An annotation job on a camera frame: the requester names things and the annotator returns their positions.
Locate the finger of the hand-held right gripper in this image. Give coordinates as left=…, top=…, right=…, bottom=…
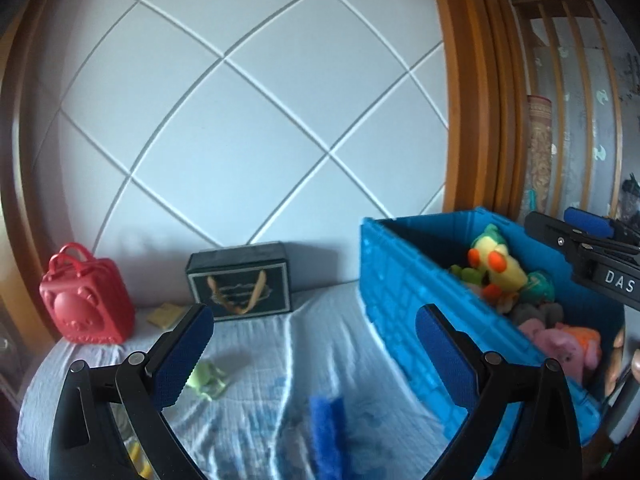
left=564, top=207, right=640, bottom=242
left=525, top=211, right=640, bottom=261

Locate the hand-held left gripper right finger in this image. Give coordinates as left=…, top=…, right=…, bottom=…
left=416, top=303, right=583, bottom=480

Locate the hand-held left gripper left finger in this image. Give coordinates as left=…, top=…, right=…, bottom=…
left=48, top=302, right=216, bottom=480

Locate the teal plush toy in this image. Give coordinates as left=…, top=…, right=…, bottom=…
left=526, top=270, right=557, bottom=306

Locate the green and yellow plush toy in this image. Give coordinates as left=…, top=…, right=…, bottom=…
left=449, top=224, right=529, bottom=307

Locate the grey fluffy plush toy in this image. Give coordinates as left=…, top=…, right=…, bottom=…
left=510, top=302, right=563, bottom=327

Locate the blue plastic crate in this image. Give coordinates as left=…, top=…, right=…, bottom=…
left=360, top=207, right=626, bottom=480

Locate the pink and orange plush toy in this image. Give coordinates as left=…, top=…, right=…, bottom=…
left=517, top=321, right=603, bottom=386

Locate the person's right hand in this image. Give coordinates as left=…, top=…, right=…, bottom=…
left=602, top=327, right=640, bottom=401

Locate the small light green toy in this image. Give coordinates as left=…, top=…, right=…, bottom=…
left=187, top=362, right=229, bottom=402

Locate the rolled patterned carpet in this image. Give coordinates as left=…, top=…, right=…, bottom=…
left=525, top=95, right=554, bottom=217

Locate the black gift bag, gold ribbon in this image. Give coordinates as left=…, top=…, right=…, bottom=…
left=186, top=241, right=292, bottom=322

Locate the red bear-shaped case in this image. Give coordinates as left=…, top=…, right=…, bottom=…
left=39, top=242, right=136, bottom=346

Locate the yellow plastic toy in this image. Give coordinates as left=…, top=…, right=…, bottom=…
left=127, top=441, right=152, bottom=479

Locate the white and blue bed sheet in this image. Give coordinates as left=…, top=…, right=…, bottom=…
left=17, top=280, right=481, bottom=480

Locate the wooden slat partition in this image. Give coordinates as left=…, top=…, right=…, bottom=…
left=512, top=0, right=627, bottom=211

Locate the blue furry cloth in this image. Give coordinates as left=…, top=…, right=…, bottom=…
left=307, top=395, right=352, bottom=480

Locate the wooden headboard frame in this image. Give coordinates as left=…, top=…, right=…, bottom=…
left=0, top=0, right=531, bottom=411

